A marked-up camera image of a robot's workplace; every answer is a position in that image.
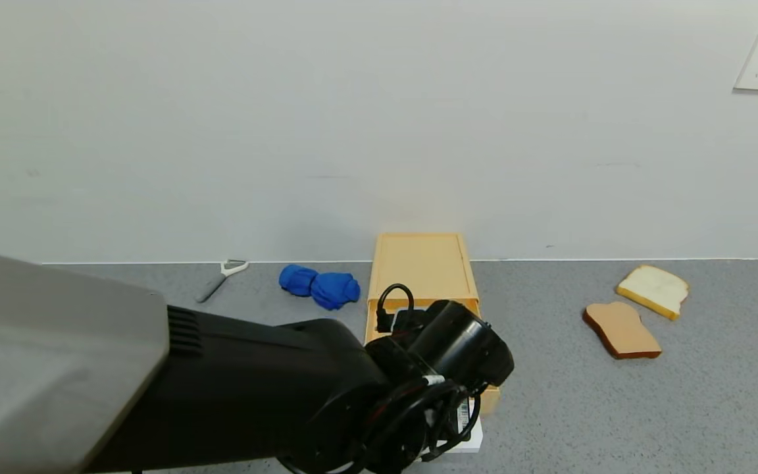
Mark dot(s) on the white bread slice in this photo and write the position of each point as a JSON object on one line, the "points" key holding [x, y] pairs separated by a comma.
{"points": [[654, 289]]}

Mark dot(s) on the grey and black left robot arm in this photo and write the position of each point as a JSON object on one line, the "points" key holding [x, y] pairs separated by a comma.
{"points": [[155, 382]]}

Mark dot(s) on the crumpled blue cloth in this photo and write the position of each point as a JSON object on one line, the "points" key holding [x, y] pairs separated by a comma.
{"points": [[333, 289]]}

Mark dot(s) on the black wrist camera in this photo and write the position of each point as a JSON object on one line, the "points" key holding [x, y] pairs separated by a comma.
{"points": [[412, 320]]}

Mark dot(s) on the brown toast slice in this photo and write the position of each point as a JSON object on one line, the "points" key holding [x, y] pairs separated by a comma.
{"points": [[622, 331]]}

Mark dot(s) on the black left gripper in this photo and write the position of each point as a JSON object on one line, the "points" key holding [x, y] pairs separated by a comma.
{"points": [[463, 417]]}

